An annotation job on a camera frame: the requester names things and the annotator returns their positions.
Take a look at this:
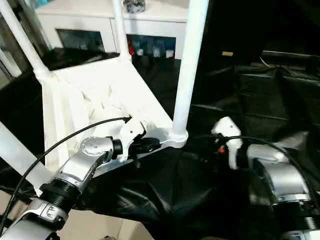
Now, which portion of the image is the white plastic table top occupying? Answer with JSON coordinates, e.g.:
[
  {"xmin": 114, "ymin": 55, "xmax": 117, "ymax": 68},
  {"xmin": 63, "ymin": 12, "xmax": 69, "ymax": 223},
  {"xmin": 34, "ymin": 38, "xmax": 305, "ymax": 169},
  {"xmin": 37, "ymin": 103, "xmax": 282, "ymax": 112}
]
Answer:
[{"xmin": 34, "ymin": 56, "xmax": 189, "ymax": 198}]

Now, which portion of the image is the white plastic table leg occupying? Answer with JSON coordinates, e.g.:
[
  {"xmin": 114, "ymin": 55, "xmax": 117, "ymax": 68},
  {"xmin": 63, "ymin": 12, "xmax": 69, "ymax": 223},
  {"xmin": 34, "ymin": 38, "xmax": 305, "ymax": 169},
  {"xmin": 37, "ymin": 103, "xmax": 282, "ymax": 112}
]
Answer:
[
  {"xmin": 111, "ymin": 0, "xmax": 133, "ymax": 63},
  {"xmin": 0, "ymin": 0, "xmax": 53, "ymax": 81},
  {"xmin": 0, "ymin": 122, "xmax": 55, "ymax": 191},
  {"xmin": 171, "ymin": 0, "xmax": 210, "ymax": 141}
]

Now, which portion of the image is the black plastic mat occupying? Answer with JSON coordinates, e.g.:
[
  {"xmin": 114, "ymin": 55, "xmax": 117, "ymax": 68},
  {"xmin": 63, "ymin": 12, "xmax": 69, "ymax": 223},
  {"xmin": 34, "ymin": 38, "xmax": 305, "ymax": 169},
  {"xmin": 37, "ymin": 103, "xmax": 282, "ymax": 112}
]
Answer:
[{"xmin": 0, "ymin": 47, "xmax": 320, "ymax": 240}]

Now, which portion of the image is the dark horizontal bar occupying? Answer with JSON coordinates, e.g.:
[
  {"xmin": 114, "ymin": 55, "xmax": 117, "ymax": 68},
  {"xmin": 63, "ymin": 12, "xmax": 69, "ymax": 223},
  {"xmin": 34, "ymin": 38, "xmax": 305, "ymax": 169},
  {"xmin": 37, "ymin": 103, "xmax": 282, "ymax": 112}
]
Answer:
[{"xmin": 262, "ymin": 50, "xmax": 320, "ymax": 59}]

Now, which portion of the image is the white glass-door cabinet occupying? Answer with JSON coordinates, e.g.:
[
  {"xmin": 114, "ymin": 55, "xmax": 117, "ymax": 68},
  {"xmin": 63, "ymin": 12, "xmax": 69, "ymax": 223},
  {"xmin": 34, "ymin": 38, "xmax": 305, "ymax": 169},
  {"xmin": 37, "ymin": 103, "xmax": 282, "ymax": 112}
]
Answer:
[{"xmin": 34, "ymin": 0, "xmax": 193, "ymax": 60}]

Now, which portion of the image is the black fabric backdrop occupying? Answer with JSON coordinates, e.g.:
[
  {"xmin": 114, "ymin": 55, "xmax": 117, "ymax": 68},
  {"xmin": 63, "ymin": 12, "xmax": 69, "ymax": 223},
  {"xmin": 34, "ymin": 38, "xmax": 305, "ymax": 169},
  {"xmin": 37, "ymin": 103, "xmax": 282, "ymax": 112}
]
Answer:
[{"xmin": 199, "ymin": 0, "xmax": 320, "ymax": 71}]

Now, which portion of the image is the black bundle in clear bag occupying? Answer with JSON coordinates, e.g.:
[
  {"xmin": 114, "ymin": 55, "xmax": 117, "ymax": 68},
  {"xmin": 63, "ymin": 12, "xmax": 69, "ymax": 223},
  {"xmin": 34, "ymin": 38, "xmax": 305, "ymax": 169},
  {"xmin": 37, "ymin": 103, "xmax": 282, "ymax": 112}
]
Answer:
[{"xmin": 123, "ymin": 0, "xmax": 147, "ymax": 13}]

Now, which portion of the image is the grey metal tripod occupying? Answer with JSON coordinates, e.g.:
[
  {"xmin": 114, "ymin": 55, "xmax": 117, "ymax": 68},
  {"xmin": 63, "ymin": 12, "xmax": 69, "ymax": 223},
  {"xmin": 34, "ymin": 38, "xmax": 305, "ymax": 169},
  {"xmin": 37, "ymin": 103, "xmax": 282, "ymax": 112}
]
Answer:
[{"xmin": 0, "ymin": 9, "xmax": 51, "ymax": 78}]

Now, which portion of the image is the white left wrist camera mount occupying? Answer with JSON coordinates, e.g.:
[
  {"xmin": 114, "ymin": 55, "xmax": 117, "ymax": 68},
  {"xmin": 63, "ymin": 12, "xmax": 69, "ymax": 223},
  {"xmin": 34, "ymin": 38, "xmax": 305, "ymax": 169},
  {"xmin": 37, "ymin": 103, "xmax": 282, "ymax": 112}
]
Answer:
[{"xmin": 118, "ymin": 119, "xmax": 148, "ymax": 165}]

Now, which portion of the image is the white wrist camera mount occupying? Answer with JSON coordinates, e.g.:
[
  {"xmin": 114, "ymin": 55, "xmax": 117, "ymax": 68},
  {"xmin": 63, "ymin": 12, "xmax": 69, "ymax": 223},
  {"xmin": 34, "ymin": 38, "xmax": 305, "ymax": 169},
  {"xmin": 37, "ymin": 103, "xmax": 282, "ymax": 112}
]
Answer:
[
  {"xmin": 118, "ymin": 119, "xmax": 148, "ymax": 165},
  {"xmin": 211, "ymin": 116, "xmax": 244, "ymax": 171}
]

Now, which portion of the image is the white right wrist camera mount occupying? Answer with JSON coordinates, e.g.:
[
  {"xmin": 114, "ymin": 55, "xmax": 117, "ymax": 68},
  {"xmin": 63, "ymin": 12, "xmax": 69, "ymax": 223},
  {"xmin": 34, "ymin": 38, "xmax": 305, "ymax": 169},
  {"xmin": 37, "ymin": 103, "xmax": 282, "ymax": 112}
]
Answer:
[{"xmin": 211, "ymin": 116, "xmax": 244, "ymax": 171}]

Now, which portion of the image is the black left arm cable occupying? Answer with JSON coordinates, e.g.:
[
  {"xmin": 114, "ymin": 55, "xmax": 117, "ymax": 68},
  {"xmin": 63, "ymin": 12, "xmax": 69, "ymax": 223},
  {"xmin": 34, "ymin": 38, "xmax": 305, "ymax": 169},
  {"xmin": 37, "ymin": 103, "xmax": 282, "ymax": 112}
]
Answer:
[{"xmin": 0, "ymin": 115, "xmax": 133, "ymax": 226}]

